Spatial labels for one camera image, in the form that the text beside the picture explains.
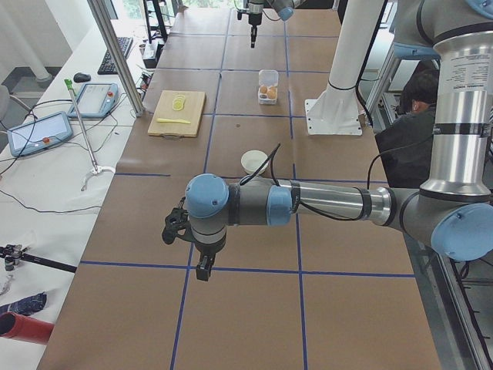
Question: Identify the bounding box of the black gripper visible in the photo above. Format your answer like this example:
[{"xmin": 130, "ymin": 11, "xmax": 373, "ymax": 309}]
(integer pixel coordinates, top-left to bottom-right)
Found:
[
  {"xmin": 247, "ymin": 2, "xmax": 263, "ymax": 49},
  {"xmin": 196, "ymin": 240, "xmax": 226, "ymax": 281}
]

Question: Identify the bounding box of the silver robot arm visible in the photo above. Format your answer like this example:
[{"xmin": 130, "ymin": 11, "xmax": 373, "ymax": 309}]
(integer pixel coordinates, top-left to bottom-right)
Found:
[
  {"xmin": 182, "ymin": 1, "xmax": 492, "ymax": 281},
  {"xmin": 238, "ymin": 0, "xmax": 304, "ymax": 49}
]

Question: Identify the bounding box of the clear plastic egg box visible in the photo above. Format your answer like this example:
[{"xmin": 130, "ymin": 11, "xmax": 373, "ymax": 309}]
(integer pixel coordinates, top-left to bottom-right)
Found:
[{"xmin": 257, "ymin": 69, "xmax": 279, "ymax": 105}]

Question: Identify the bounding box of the brown egg in box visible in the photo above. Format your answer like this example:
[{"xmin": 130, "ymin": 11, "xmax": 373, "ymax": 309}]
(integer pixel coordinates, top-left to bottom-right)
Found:
[{"xmin": 267, "ymin": 86, "xmax": 277, "ymax": 99}]

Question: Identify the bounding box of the wooden cutting board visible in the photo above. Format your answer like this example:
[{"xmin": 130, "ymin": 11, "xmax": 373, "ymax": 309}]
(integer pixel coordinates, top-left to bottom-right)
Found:
[{"xmin": 147, "ymin": 90, "xmax": 206, "ymax": 137}]

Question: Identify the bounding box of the white round bowl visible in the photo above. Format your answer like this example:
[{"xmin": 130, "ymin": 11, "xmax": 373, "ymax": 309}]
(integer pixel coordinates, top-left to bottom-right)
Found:
[{"xmin": 240, "ymin": 150, "xmax": 269, "ymax": 176}]

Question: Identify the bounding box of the yellow plastic knife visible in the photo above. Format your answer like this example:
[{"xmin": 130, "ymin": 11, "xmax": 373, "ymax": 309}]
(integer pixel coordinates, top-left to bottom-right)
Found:
[{"xmin": 156, "ymin": 118, "xmax": 191, "ymax": 124}]

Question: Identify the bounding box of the long reacher grabber tool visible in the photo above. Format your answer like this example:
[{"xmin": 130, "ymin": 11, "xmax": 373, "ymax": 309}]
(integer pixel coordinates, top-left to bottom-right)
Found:
[{"xmin": 64, "ymin": 79, "xmax": 116, "ymax": 191}]

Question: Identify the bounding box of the black keyboard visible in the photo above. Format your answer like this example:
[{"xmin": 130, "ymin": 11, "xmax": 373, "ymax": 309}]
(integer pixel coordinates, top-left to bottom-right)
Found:
[{"xmin": 96, "ymin": 36, "xmax": 134, "ymax": 76}]

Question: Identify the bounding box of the teach pendant far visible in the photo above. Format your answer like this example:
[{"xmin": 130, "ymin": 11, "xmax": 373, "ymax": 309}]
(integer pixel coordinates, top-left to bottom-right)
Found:
[{"xmin": 69, "ymin": 82, "xmax": 119, "ymax": 120}]

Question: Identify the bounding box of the teach pendant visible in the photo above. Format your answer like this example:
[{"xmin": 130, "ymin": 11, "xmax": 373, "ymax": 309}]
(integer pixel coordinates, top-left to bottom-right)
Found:
[
  {"xmin": 8, "ymin": 112, "xmax": 73, "ymax": 157},
  {"xmin": 69, "ymin": 82, "xmax": 119, "ymax": 120}
]

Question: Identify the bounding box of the black computer mouse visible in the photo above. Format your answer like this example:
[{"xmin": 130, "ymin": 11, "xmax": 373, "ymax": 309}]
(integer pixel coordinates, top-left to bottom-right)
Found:
[{"xmin": 73, "ymin": 72, "xmax": 92, "ymax": 83}]

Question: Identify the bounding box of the seated person in black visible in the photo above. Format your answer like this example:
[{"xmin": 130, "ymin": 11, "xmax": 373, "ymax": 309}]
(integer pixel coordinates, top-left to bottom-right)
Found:
[{"xmin": 375, "ymin": 69, "xmax": 439, "ymax": 189}]

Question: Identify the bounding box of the red bottle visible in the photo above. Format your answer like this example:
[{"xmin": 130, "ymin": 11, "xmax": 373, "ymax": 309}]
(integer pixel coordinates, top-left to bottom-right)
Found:
[{"xmin": 1, "ymin": 312, "xmax": 54, "ymax": 345}]

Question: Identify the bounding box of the teach pendant near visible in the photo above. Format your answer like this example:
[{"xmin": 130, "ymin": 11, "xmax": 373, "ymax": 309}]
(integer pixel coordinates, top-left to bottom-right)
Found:
[{"xmin": 8, "ymin": 112, "xmax": 73, "ymax": 157}]

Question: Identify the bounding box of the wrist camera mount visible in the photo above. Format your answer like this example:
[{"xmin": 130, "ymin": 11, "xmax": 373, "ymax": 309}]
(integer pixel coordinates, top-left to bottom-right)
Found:
[
  {"xmin": 236, "ymin": 9, "xmax": 249, "ymax": 21},
  {"xmin": 162, "ymin": 197, "xmax": 194, "ymax": 245}
]

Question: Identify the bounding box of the aluminium frame post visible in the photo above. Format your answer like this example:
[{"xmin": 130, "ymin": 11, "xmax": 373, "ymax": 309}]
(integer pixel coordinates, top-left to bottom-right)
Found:
[{"xmin": 87, "ymin": 0, "xmax": 144, "ymax": 117}]

